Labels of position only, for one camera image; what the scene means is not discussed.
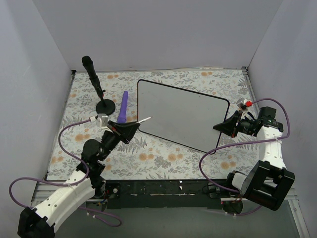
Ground white marker pen red end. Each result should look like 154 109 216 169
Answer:
137 117 153 124

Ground white whiteboard black frame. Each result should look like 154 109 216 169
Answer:
137 79 230 152

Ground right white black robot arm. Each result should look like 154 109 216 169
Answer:
213 107 295 211

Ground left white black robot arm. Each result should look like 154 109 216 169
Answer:
17 121 141 238

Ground purple microphone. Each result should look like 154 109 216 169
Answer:
117 91 128 123

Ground black round microphone stand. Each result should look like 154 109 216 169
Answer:
93 83 115 116

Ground floral patterned table mat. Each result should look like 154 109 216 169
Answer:
46 68 259 181

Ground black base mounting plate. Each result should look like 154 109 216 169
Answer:
76 179 255 210

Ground black microphone on stand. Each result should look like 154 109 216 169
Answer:
82 56 100 87

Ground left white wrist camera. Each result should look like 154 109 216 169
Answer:
89 114 108 129

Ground aluminium frame rail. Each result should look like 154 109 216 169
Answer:
31 179 299 202

